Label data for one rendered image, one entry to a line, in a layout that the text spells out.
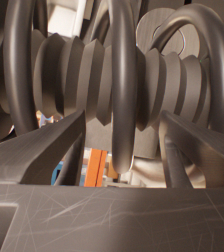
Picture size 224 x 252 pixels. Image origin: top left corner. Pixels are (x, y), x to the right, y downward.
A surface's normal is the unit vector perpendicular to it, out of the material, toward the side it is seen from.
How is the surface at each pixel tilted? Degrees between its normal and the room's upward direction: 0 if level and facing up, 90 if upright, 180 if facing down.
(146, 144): 104
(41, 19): 115
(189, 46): 90
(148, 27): 90
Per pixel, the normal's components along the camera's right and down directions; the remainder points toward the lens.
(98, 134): 0.14, 0.30
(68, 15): 0.22, -0.05
